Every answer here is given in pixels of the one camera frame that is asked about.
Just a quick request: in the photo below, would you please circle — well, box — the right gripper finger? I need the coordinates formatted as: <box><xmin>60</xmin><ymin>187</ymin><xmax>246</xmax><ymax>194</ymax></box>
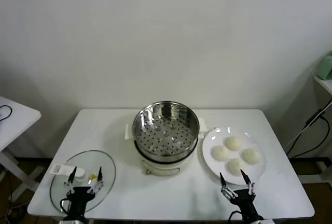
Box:
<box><xmin>240</xmin><ymin>169</ymin><xmax>257</xmax><ymax>198</ymax></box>
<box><xmin>219</xmin><ymin>171</ymin><xmax>237</xmax><ymax>201</ymax></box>

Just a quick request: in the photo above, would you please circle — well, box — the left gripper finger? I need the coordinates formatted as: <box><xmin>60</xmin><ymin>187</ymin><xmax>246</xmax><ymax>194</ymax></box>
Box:
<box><xmin>63</xmin><ymin>166</ymin><xmax>78</xmax><ymax>197</ymax></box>
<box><xmin>88</xmin><ymin>166</ymin><xmax>104</xmax><ymax>195</ymax></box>

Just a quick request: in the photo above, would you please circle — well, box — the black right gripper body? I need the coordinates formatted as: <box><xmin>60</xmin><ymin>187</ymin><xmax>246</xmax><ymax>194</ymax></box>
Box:
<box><xmin>231</xmin><ymin>189</ymin><xmax>260</xmax><ymax>221</ymax></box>

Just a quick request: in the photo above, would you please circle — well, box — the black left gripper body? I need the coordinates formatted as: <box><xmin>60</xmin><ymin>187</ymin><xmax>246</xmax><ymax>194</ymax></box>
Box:
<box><xmin>66</xmin><ymin>186</ymin><xmax>95</xmax><ymax>216</ymax></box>

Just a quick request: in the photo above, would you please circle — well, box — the white steamed baozi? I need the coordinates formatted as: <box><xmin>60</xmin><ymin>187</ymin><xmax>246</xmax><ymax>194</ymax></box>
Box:
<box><xmin>212</xmin><ymin>145</ymin><xmax>231</xmax><ymax>161</ymax></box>
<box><xmin>224</xmin><ymin>136</ymin><xmax>243</xmax><ymax>152</ymax></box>
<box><xmin>241</xmin><ymin>148</ymin><xmax>261</xmax><ymax>164</ymax></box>
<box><xmin>227</xmin><ymin>158</ymin><xmax>246</xmax><ymax>177</ymax></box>

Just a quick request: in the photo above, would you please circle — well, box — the steel steamer pot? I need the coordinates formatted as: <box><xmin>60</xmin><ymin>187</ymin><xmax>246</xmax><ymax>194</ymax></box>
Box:
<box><xmin>125</xmin><ymin>118</ymin><xmax>208</xmax><ymax>176</ymax></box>

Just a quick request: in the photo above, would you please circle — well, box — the perforated steel steamer basket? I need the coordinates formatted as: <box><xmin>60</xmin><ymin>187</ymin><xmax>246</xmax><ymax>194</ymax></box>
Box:
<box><xmin>132</xmin><ymin>101</ymin><xmax>201</xmax><ymax>163</ymax></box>

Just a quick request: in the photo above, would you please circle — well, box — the white round plate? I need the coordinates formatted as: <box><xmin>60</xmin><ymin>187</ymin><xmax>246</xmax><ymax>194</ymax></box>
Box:
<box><xmin>201</xmin><ymin>126</ymin><xmax>267</xmax><ymax>186</ymax></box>

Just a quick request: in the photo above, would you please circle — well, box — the round glass pot lid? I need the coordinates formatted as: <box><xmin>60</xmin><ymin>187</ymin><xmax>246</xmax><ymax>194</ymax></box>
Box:
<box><xmin>49</xmin><ymin>150</ymin><xmax>117</xmax><ymax>213</ymax></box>

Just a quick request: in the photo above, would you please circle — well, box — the white side table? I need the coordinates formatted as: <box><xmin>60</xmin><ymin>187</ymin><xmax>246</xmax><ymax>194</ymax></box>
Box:
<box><xmin>0</xmin><ymin>95</ymin><xmax>42</xmax><ymax>201</ymax></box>

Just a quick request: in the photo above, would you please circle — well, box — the white shelf board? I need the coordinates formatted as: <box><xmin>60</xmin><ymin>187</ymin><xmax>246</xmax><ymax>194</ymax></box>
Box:
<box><xmin>313</xmin><ymin>75</ymin><xmax>332</xmax><ymax>97</ymax></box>

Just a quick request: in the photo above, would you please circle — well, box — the pale green appliance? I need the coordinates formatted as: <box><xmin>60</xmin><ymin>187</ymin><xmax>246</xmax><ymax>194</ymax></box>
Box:
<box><xmin>316</xmin><ymin>51</ymin><xmax>332</xmax><ymax>81</ymax></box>

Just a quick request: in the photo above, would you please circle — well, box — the white lid handle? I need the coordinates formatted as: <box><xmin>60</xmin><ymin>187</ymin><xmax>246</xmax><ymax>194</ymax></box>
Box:
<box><xmin>49</xmin><ymin>164</ymin><xmax>88</xmax><ymax>183</ymax></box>

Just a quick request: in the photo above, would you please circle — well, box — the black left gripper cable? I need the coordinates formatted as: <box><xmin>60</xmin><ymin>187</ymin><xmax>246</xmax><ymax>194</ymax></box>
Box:
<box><xmin>59</xmin><ymin>198</ymin><xmax>73</xmax><ymax>213</ymax></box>

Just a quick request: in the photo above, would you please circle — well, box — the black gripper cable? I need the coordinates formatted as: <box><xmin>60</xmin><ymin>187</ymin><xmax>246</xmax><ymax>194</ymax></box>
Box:
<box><xmin>227</xmin><ymin>210</ymin><xmax>244</xmax><ymax>224</ymax></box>
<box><xmin>59</xmin><ymin>198</ymin><xmax>73</xmax><ymax>213</ymax></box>

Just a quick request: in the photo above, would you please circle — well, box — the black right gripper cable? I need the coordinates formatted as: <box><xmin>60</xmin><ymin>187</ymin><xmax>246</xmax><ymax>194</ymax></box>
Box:
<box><xmin>227</xmin><ymin>210</ymin><xmax>244</xmax><ymax>224</ymax></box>

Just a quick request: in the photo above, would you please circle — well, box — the white stand base frame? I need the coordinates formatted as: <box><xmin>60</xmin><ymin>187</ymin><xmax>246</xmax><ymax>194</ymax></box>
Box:
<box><xmin>297</xmin><ymin>160</ymin><xmax>332</xmax><ymax>185</ymax></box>

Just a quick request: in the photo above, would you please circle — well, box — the thin black cable loop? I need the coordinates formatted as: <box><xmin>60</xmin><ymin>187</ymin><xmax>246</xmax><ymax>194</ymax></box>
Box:
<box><xmin>0</xmin><ymin>104</ymin><xmax>13</xmax><ymax>122</ymax></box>

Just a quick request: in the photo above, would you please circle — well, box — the black power cable with adapter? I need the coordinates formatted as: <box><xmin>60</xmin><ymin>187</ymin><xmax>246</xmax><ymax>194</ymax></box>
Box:
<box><xmin>284</xmin><ymin>99</ymin><xmax>332</xmax><ymax>157</ymax></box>

